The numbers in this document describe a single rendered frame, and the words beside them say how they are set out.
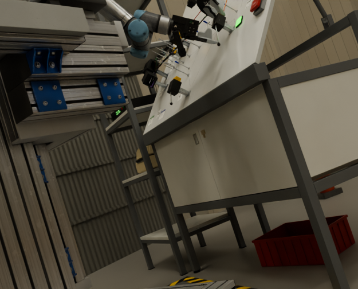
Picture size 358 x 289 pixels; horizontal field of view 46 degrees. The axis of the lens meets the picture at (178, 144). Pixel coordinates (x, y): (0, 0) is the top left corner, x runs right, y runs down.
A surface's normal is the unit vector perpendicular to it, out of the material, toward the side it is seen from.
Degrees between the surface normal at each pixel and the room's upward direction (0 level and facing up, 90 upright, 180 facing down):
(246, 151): 90
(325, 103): 90
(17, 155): 90
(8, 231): 90
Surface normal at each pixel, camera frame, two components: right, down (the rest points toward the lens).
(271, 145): -0.86, 0.25
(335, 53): -0.62, 0.15
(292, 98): 0.41, -0.20
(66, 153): 0.72, -0.29
